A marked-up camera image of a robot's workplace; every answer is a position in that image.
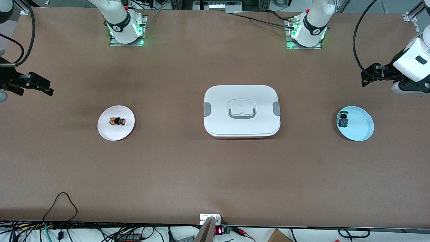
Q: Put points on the light blue round plate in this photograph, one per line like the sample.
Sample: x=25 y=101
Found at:
x=361 y=126

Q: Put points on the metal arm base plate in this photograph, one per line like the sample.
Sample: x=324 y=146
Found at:
x=289 y=46
x=112 y=43

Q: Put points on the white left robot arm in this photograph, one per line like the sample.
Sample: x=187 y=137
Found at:
x=314 y=23

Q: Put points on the white lidded lunch box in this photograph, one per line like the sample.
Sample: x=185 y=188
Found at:
x=242 y=127

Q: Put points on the brown cardboard box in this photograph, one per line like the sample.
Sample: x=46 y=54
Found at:
x=278 y=237

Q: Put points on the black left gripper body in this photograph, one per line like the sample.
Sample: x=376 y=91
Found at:
x=386 y=71

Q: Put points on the aluminium frame with lights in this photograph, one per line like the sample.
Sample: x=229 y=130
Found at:
x=218 y=5

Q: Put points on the green push button switch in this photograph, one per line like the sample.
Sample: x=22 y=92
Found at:
x=343 y=120

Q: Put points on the aluminium corner bracket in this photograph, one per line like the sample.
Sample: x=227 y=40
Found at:
x=411 y=16

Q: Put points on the tan wooden board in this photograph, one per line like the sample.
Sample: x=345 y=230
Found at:
x=205 y=232

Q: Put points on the orange push button switch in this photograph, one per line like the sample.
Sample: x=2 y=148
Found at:
x=117 y=121

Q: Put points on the red test clip lead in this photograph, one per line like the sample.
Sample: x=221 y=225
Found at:
x=243 y=232

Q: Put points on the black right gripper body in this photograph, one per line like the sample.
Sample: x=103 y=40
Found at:
x=7 y=79

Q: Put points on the pink round plate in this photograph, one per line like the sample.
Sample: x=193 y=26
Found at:
x=111 y=131

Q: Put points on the red digit display module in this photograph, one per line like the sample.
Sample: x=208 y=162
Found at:
x=219 y=231

